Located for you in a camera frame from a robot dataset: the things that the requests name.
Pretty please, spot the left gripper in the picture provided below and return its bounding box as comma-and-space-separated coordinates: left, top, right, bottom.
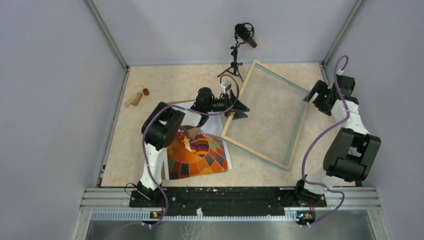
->
205, 89, 249, 120

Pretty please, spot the wooden picture frame blue edge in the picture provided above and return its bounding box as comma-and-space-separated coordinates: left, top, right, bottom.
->
220, 60, 309, 171

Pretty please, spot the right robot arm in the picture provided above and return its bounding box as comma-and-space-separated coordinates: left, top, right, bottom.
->
293, 75, 381, 206

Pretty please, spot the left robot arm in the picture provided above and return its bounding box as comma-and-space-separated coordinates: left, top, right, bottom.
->
136, 87, 250, 207

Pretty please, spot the hot air balloon photo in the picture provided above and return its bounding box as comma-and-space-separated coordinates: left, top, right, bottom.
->
164, 115, 233, 180

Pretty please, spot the brown backing board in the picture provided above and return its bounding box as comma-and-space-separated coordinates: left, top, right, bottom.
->
164, 99, 224, 180

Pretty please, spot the black microphone on tripod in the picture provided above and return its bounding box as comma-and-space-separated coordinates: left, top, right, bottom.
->
217, 22, 258, 83

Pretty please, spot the small brown cylinder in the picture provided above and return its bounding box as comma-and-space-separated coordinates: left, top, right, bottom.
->
142, 88, 150, 96

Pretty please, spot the wooden block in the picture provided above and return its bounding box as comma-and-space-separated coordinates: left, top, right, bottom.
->
124, 92, 139, 108
130, 92, 143, 107

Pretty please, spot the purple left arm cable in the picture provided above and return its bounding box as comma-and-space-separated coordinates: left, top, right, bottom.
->
141, 73, 241, 229

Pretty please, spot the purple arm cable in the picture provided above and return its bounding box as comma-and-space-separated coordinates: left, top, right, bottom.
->
300, 54, 350, 228
141, 73, 241, 229

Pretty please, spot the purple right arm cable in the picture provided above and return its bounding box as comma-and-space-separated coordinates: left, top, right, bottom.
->
300, 54, 350, 228

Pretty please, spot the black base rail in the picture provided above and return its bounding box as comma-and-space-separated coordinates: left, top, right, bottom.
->
129, 186, 327, 217

